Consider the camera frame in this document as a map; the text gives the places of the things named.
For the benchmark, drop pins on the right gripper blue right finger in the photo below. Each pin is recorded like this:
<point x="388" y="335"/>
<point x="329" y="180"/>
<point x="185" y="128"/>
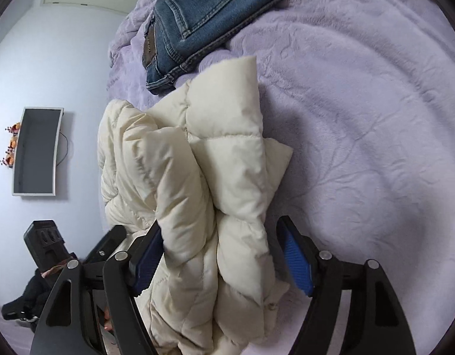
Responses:
<point x="315" y="272"/>

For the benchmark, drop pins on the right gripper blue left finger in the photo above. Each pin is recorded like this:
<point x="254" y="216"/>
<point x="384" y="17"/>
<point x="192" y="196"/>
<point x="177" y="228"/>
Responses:
<point x="128" y="273"/>

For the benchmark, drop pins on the cream quilted down jacket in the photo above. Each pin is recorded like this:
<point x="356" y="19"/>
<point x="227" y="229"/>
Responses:
<point x="197" y="165"/>

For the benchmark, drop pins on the person's left hand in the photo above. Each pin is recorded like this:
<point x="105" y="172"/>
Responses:
<point x="108" y="326"/>

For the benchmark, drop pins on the orange flower decoration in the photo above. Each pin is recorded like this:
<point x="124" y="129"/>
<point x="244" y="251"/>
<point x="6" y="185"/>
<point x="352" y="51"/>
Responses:
<point x="9" y="157"/>

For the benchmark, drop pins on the purple textured bed blanket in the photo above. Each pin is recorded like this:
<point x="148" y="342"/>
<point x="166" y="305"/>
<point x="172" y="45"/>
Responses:
<point x="363" y="92"/>

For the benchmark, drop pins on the folded blue denim jeans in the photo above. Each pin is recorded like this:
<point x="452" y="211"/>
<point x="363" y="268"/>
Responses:
<point x="181" y="33"/>

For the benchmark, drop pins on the wall mounted monitor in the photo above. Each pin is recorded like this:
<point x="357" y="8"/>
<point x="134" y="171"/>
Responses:
<point x="34" y="167"/>

